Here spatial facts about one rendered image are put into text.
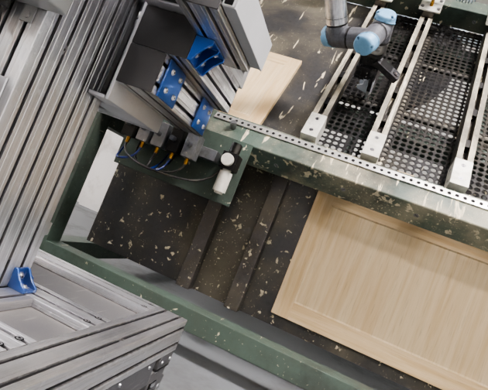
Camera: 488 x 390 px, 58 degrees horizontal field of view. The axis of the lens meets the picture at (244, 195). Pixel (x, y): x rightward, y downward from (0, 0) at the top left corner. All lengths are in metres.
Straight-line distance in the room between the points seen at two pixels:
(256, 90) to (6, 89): 1.18
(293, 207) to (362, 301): 0.45
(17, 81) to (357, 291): 1.35
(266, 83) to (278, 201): 0.52
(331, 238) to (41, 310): 1.11
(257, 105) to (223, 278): 0.72
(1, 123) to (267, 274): 1.21
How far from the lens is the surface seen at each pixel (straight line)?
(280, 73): 1.97
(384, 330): 1.78
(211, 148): 1.63
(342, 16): 1.68
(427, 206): 1.54
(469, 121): 1.87
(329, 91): 1.82
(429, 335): 1.80
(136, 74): 0.99
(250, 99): 1.83
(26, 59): 0.90
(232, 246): 1.83
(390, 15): 1.72
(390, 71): 1.82
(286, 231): 1.79
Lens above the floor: 0.55
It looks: 3 degrees up
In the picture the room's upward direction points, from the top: 22 degrees clockwise
